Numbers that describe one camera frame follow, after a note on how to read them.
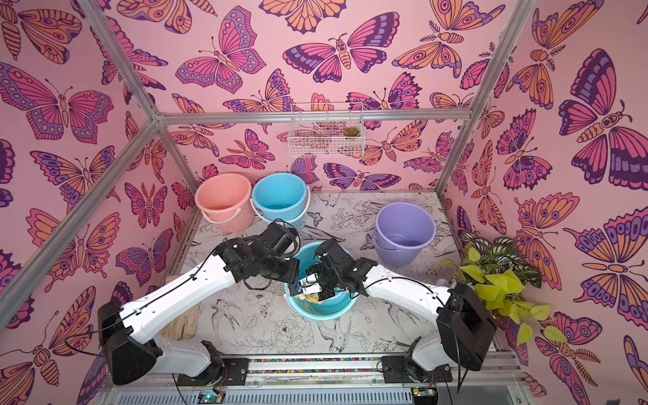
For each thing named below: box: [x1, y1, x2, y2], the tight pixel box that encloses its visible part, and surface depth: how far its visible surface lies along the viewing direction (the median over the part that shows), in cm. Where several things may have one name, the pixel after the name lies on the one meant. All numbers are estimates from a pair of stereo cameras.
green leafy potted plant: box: [439, 232, 568, 347], surface depth 69 cm
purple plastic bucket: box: [372, 201, 438, 268], surface depth 92 cm
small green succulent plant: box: [344, 126, 360, 137], surface depth 94 cm
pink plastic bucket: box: [194, 172, 255, 233], surface depth 101 cm
